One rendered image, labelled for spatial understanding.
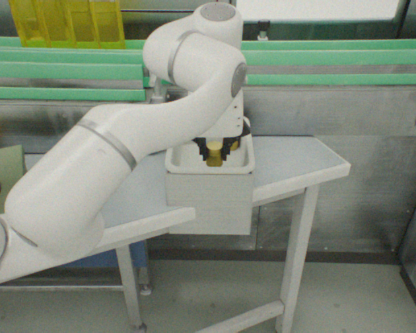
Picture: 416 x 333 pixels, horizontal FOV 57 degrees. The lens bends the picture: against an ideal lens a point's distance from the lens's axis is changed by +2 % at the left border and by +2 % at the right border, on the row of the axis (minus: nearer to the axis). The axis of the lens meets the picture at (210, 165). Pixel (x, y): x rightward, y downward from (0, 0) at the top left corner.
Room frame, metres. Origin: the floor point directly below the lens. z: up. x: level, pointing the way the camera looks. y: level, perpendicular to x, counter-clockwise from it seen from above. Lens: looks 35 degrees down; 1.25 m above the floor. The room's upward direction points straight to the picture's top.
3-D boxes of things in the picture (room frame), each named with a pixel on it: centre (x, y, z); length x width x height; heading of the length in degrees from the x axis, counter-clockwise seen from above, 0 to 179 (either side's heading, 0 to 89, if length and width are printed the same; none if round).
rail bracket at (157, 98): (0.78, 0.11, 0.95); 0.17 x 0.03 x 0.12; 179
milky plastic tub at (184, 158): (0.68, 0.00, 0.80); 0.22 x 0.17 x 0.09; 179
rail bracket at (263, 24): (0.98, -0.13, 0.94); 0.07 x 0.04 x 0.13; 179
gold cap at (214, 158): (0.64, -0.01, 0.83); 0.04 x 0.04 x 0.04
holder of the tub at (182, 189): (0.71, 0.00, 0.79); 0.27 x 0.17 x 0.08; 179
